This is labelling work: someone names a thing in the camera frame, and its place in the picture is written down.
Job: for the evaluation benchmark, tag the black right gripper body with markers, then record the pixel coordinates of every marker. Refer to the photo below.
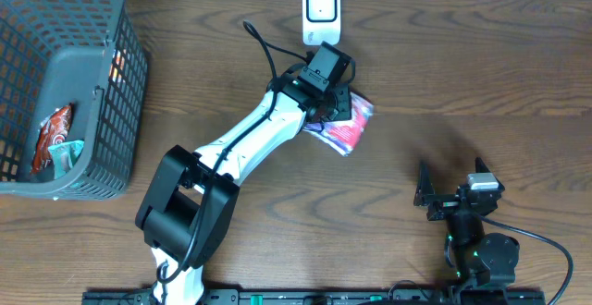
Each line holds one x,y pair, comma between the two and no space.
444,206

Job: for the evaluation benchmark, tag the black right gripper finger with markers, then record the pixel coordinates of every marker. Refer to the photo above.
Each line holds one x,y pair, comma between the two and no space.
425,192
480,166

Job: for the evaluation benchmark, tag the white barcode scanner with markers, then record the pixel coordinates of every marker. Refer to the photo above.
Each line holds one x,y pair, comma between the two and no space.
321,22

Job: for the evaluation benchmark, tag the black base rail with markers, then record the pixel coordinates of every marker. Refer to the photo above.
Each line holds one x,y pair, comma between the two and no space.
259,297

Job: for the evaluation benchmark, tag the orange tissue pack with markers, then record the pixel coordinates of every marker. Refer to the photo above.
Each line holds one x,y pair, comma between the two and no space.
117,67

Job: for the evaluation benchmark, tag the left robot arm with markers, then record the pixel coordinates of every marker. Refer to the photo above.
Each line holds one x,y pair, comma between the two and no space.
186,211

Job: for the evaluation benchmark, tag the grey plastic mesh basket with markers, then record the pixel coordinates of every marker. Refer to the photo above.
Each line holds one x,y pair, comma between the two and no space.
59,52

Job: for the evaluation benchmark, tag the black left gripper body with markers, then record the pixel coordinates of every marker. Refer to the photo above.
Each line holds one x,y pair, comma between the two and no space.
343,106

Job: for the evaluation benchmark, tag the red purple noodle packet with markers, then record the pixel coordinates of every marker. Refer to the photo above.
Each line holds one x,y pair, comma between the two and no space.
344,135

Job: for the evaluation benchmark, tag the teal snack packet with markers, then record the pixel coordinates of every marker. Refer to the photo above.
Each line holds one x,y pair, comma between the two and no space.
65,155

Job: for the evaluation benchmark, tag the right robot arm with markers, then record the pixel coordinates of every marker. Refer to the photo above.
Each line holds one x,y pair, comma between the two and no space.
484,262

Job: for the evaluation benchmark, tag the orange-brown snack bar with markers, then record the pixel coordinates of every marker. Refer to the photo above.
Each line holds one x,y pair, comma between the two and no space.
54,131

